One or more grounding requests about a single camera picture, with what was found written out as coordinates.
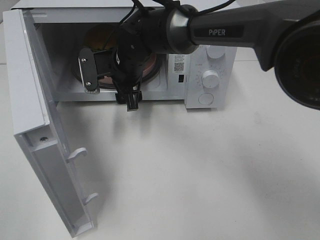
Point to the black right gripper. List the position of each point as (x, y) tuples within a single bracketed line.
[(124, 63)]

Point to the burger with lettuce and tomato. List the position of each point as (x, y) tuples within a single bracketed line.
[(96, 37)]

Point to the round door release button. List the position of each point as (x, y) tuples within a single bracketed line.
[(206, 99)]

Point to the white timer knob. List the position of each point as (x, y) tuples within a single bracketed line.
[(210, 79)]

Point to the white microwave door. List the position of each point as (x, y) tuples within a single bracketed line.
[(37, 126)]

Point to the pink round plate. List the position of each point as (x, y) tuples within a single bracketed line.
[(150, 65)]

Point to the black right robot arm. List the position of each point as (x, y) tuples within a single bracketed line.
[(285, 36)]

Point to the glass microwave turntable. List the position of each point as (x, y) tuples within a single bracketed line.
[(75, 70)]

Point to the white warning label sticker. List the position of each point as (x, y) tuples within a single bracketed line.
[(179, 63)]

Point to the white microwave oven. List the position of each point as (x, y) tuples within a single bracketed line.
[(55, 31)]

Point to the white upper power knob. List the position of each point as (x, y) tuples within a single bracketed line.
[(215, 52)]

